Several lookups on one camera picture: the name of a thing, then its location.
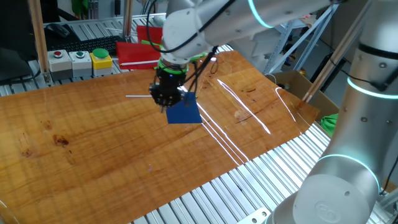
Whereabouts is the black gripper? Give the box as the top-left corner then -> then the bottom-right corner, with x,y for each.
149,68 -> 188,113

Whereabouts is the blue flag with white stick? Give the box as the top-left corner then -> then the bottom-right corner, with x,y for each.
125,91 -> 203,125

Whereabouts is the green flag with white stick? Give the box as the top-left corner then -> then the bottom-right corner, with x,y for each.
119,39 -> 208,70

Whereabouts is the large red flag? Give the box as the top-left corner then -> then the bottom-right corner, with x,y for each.
115,41 -> 162,71

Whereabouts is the yellow box green mushroom button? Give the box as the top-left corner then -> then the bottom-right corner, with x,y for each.
90,48 -> 113,77

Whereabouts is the glossy wood-grain table mat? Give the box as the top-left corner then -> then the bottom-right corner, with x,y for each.
0,49 -> 321,224

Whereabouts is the grey box with green button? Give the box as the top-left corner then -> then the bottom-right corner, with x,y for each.
68,50 -> 93,78

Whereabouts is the black keyboard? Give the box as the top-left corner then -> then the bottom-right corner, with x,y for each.
48,35 -> 125,54

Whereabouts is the white foam block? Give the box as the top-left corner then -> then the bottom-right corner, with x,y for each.
229,30 -> 280,72

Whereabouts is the grey box with red button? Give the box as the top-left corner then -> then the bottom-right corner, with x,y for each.
47,49 -> 73,81

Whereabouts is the hanging green cloth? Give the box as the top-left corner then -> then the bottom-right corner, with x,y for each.
70,0 -> 90,18

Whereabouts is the black computer mouse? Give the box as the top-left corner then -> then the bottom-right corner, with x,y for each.
45,23 -> 71,39

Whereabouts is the blue-grey metal shelf rack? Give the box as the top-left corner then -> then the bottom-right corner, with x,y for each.
262,2 -> 340,75

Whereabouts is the cardboard box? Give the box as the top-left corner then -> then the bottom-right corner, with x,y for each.
266,70 -> 340,122

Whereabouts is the copper-coloured diagonal strut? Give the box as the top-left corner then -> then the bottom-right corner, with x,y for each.
302,0 -> 374,103

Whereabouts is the black monitor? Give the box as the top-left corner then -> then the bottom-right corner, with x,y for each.
0,0 -> 62,62

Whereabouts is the black floor box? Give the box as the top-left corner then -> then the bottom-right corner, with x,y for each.
309,52 -> 348,93

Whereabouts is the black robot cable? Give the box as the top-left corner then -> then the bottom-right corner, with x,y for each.
145,0 -> 237,54
185,45 -> 219,94

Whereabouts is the aluminium frame post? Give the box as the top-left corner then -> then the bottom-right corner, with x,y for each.
123,0 -> 134,43

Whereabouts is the copper-coloured frame post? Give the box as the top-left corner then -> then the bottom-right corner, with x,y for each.
27,0 -> 53,86

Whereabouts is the metal bracket plate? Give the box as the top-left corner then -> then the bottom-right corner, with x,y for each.
236,207 -> 272,224

